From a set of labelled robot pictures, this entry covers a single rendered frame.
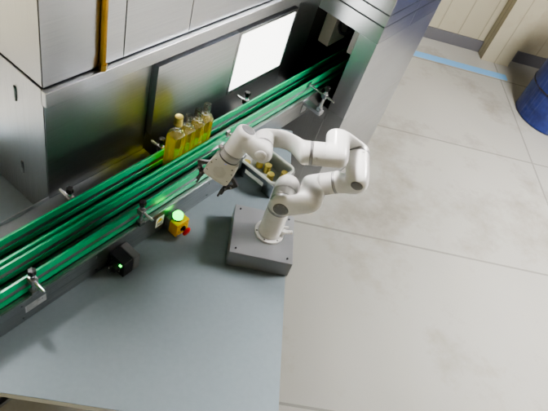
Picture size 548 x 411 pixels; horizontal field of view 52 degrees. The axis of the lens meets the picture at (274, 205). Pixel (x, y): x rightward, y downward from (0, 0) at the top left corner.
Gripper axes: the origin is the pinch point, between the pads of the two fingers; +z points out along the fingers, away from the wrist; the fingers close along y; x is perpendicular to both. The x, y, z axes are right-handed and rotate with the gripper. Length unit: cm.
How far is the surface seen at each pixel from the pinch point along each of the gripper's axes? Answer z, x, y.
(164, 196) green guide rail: 20.7, 5.8, -11.6
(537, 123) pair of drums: -15, 331, 222
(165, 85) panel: -8.1, 28.4, -35.2
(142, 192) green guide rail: 23.7, 4.6, -19.7
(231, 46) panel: -23, 62, -24
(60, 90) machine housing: -12, -17, -56
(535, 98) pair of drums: -29, 339, 206
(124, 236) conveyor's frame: 31.0, -13.5, -15.6
